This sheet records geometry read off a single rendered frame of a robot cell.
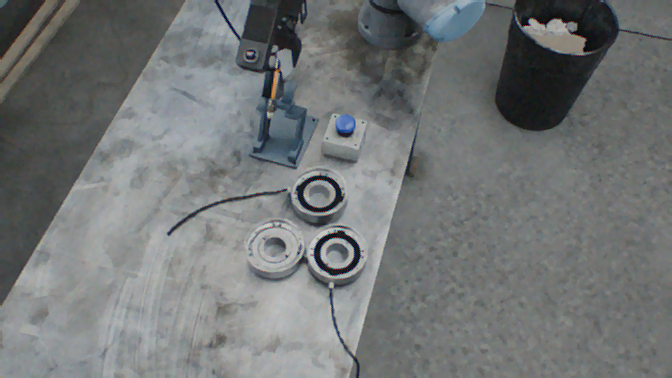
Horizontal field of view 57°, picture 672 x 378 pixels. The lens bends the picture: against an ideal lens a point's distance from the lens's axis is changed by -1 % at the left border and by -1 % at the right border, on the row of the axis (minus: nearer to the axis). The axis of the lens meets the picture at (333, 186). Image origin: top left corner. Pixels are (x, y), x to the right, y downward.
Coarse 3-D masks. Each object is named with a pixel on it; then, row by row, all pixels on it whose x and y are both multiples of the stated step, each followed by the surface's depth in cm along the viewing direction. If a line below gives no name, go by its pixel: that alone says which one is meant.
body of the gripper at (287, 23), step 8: (280, 0) 94; (288, 0) 97; (296, 0) 97; (304, 0) 99; (288, 8) 96; (296, 8) 96; (280, 16) 95; (288, 16) 95; (296, 16) 97; (304, 16) 101; (280, 24) 95; (288, 24) 95; (296, 24) 102; (280, 32) 96; (288, 32) 96; (280, 40) 98; (288, 40) 97
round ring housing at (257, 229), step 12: (252, 228) 109; (264, 228) 110; (288, 228) 110; (252, 240) 109; (264, 240) 109; (276, 240) 110; (288, 240) 109; (300, 240) 109; (264, 252) 107; (288, 252) 107; (300, 252) 107; (252, 264) 105; (288, 264) 106; (300, 264) 107; (264, 276) 106; (276, 276) 106
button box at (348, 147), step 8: (360, 120) 121; (328, 128) 120; (360, 128) 120; (328, 136) 119; (336, 136) 119; (344, 136) 119; (352, 136) 119; (360, 136) 119; (328, 144) 119; (336, 144) 118; (344, 144) 118; (352, 144) 118; (360, 144) 119; (328, 152) 121; (336, 152) 120; (344, 152) 120; (352, 152) 119; (352, 160) 121
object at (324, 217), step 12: (312, 168) 116; (324, 168) 116; (300, 180) 115; (336, 180) 115; (312, 192) 116; (324, 192) 117; (312, 204) 113; (324, 204) 113; (300, 216) 113; (312, 216) 111; (324, 216) 111; (336, 216) 112
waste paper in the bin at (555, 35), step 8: (536, 24) 211; (552, 24) 211; (560, 24) 210; (568, 24) 212; (576, 24) 211; (528, 32) 206; (536, 32) 205; (544, 32) 208; (552, 32) 211; (560, 32) 210; (544, 40) 203; (552, 40) 203; (560, 40) 202; (568, 40) 202; (576, 40) 201; (584, 40) 201; (560, 48) 202; (568, 48) 202; (576, 48) 201
